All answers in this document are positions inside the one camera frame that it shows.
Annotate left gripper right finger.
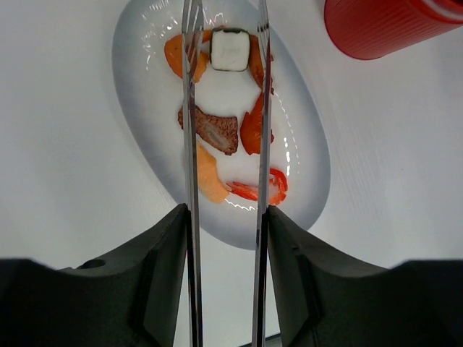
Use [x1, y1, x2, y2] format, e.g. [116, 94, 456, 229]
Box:
[269, 207, 462, 346]

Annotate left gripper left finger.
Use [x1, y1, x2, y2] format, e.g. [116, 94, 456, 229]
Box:
[1, 205, 187, 346]

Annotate brown fried shrimp piece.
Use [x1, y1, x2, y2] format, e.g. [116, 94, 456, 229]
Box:
[248, 35, 264, 90]

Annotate orange fried food piece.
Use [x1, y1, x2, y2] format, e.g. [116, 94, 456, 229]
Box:
[164, 34, 210, 83]

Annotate white sushi roll piece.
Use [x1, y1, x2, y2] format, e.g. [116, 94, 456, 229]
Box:
[209, 27, 250, 72]

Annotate red cylindrical container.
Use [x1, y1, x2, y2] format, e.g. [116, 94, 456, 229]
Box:
[323, 0, 462, 60]

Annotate metal tongs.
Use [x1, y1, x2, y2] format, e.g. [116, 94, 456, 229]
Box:
[181, 1, 271, 346]

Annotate red shrimp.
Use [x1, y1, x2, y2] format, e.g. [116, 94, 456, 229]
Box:
[226, 168, 288, 206]

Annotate pale orange salmon piece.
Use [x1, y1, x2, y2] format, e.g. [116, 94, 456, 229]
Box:
[196, 142, 229, 204]

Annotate red carrot fan slice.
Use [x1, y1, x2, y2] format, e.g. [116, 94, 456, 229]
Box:
[240, 93, 263, 155]

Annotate brown meat slice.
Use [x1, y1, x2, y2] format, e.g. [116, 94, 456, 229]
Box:
[195, 106, 238, 155]

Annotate white oval plate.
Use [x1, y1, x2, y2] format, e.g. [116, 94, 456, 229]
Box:
[112, 1, 331, 249]

